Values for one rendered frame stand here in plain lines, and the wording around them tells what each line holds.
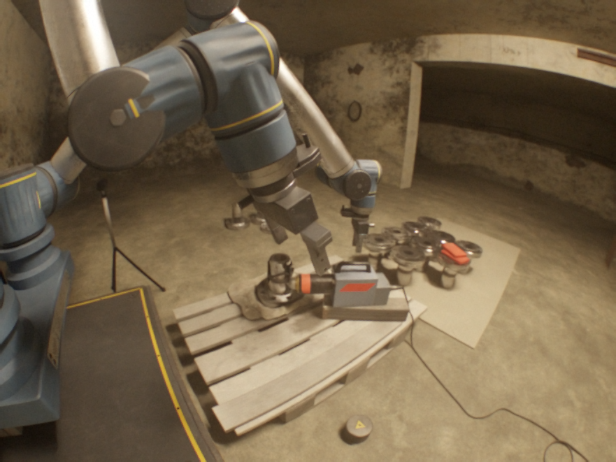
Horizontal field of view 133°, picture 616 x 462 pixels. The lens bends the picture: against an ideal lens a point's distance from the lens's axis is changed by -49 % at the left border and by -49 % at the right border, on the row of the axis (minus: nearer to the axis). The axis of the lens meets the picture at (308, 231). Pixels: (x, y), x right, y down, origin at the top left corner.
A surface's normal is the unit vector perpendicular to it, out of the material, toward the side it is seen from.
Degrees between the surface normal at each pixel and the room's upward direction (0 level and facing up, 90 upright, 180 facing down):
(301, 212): 92
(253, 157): 106
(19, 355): 23
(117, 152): 97
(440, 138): 90
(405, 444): 0
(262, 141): 98
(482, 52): 90
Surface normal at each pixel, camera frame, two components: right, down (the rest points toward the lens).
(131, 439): 0.04, -0.92
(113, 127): 0.69, 0.31
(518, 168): -0.79, 0.21
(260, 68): 0.82, 0.17
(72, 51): 0.37, 0.50
